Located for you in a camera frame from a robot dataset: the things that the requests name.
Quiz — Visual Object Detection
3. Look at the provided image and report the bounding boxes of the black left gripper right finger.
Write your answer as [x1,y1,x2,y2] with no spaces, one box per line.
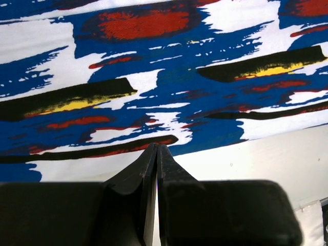
[157,145,302,245]

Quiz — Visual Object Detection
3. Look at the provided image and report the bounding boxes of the blue patterned trousers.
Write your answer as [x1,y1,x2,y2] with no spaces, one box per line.
[1,1,327,181]

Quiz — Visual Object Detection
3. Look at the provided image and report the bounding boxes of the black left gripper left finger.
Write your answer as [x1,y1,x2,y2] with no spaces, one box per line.
[1,143,157,245]

